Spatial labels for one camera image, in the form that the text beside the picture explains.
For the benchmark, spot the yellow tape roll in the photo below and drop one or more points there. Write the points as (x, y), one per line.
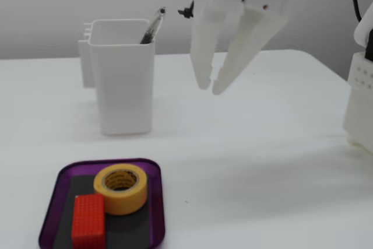
(125, 202)

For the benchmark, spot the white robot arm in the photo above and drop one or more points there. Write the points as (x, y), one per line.
(361, 109)

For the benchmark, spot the black zip tie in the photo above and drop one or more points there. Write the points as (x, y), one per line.
(187, 12)

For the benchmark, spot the clear black ballpoint pen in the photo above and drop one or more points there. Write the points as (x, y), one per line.
(153, 27)

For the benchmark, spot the white plastic pen holder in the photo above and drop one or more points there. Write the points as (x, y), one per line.
(125, 91)

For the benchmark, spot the purple tray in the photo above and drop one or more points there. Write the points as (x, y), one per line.
(156, 202)

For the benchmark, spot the red studded block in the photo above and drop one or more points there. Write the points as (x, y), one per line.
(87, 217)

